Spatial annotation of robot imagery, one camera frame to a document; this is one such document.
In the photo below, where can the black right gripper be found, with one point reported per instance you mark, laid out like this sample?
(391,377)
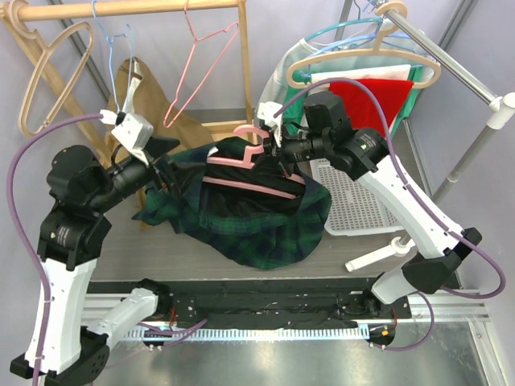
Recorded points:
(285,133)

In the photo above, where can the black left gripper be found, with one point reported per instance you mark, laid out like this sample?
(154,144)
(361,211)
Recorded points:
(170,179)

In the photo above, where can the dark green plaid garment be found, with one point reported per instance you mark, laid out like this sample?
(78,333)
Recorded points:
(256,218)

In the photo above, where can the tan skirt with white lining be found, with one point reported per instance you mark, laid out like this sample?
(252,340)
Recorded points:
(150,102)

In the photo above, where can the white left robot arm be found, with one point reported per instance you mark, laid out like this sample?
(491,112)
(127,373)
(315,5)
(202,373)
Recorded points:
(62,349)

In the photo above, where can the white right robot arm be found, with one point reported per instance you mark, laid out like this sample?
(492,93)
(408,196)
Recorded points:
(363,155)

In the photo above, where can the teal hanger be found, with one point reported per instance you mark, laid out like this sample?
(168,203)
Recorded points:
(342,25)

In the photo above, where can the beige wooden hanger with clothes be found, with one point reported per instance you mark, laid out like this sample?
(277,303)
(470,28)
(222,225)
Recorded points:
(384,47)

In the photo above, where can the beige wooden hanger on rack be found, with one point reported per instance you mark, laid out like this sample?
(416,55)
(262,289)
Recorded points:
(45,70)

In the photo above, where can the white plastic basket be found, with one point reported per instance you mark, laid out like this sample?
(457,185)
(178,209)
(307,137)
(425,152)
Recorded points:
(354,210)

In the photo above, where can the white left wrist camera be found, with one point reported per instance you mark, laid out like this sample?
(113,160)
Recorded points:
(131,130)

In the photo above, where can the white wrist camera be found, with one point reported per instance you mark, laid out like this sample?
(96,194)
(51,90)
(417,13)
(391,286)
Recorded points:
(131,130)
(267,114)

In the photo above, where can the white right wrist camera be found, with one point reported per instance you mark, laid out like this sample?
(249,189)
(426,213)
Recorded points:
(267,114)

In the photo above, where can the blue hanger on rail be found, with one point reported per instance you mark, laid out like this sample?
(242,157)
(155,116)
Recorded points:
(351,10)

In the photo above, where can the metal clothes rail stand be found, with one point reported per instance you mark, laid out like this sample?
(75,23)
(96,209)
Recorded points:
(502,106)

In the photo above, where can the white slotted cable duct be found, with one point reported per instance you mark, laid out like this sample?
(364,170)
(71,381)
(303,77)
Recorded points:
(140,333)

